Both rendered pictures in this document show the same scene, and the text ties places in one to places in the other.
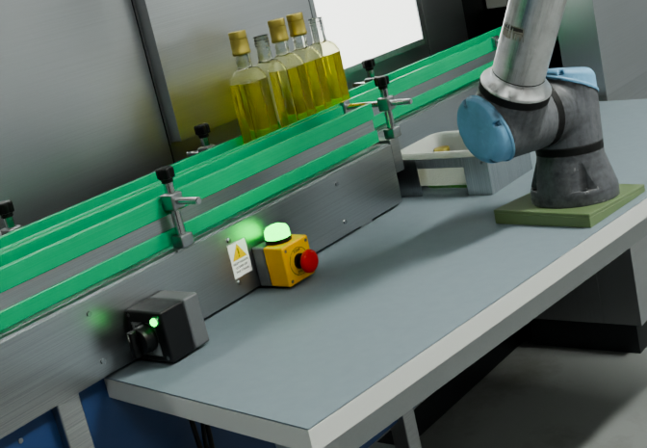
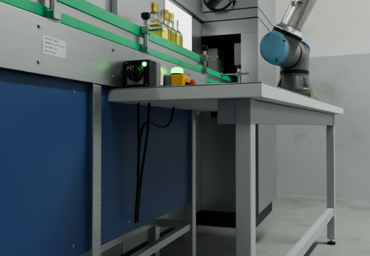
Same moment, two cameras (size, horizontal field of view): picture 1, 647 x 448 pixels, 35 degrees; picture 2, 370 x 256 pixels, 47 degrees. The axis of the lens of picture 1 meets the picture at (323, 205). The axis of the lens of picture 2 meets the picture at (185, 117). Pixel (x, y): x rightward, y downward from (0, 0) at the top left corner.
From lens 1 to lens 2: 0.91 m
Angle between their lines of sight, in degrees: 25
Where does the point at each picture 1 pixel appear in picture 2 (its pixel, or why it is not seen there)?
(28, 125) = not seen: outside the picture
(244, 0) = (146, 5)
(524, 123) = (293, 45)
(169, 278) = not seen: hidden behind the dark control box
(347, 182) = (192, 77)
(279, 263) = (179, 82)
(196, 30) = (130, 3)
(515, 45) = (297, 9)
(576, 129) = (303, 62)
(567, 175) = (298, 80)
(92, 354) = (110, 70)
